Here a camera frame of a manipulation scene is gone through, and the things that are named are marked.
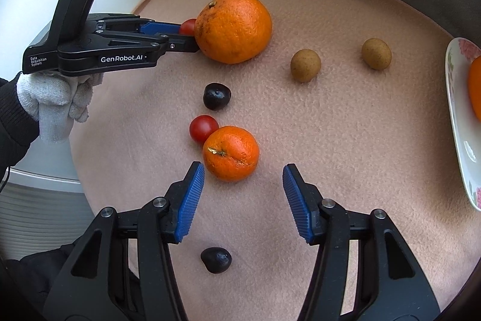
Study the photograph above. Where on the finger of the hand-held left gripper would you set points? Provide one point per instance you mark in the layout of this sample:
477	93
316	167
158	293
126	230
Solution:
180	43
159	28

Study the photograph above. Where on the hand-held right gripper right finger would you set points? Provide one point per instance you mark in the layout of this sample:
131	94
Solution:
297	204

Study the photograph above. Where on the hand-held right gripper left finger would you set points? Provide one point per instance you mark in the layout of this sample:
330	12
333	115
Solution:
191	200

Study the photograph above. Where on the red cherry tomato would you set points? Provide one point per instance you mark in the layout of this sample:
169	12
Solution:
187	27
201	127

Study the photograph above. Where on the large rough-skinned orange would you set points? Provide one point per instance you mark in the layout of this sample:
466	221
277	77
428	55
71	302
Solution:
235	29

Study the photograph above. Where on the small mandarin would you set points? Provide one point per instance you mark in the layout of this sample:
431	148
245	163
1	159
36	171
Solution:
230	154

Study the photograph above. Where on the dark purple round fruit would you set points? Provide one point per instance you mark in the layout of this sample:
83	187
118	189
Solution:
217	96
215	260

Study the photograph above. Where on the brown round fruit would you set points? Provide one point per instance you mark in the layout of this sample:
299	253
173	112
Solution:
376	53
305	65

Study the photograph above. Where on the white floral plate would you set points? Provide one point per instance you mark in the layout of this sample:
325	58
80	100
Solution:
456	110

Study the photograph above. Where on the person's left forearm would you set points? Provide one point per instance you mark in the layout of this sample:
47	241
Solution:
11	118

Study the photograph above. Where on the person's left hand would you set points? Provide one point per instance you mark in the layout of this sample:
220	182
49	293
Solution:
52	99

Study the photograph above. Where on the large smooth orange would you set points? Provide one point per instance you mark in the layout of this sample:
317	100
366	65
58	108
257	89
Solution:
476	88

